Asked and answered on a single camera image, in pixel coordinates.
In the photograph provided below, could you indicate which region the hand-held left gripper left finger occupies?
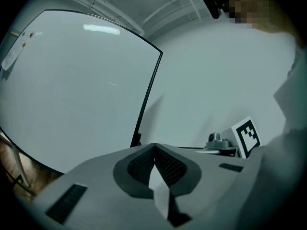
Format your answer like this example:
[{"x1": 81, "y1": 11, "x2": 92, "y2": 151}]
[{"x1": 31, "y1": 143, "x2": 172, "y2": 230}]

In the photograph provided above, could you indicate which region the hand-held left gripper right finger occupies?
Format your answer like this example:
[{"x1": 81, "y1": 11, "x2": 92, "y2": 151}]
[{"x1": 155, "y1": 142, "x2": 272, "y2": 230}]

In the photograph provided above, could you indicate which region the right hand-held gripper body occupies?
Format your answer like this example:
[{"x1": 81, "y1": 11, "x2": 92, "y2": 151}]
[{"x1": 205, "y1": 115, "x2": 262, "y2": 160}]

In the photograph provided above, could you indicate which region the white whiteboard with black frame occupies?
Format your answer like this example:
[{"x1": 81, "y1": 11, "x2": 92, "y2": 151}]
[{"x1": 0, "y1": 9, "x2": 164, "y2": 176}]

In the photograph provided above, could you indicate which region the person's white shirt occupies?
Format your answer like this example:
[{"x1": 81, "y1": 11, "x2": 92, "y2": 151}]
[{"x1": 227, "y1": 18, "x2": 307, "y2": 158}]

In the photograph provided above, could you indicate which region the person's head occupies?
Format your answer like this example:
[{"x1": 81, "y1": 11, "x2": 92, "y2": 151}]
[{"x1": 227, "y1": 0, "x2": 277, "y2": 30}]

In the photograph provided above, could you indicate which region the white ceiling pipe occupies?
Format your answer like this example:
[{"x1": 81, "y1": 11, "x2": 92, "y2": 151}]
[
  {"x1": 142, "y1": 0, "x2": 202, "y2": 26},
  {"x1": 45, "y1": 0, "x2": 147, "y2": 37}
]

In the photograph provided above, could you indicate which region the white paper sheet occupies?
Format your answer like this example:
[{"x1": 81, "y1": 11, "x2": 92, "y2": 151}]
[{"x1": 0, "y1": 29, "x2": 37, "y2": 72}]

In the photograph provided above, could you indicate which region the black head camera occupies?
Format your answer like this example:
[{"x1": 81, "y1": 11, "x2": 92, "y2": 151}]
[{"x1": 203, "y1": 0, "x2": 231, "y2": 20}]

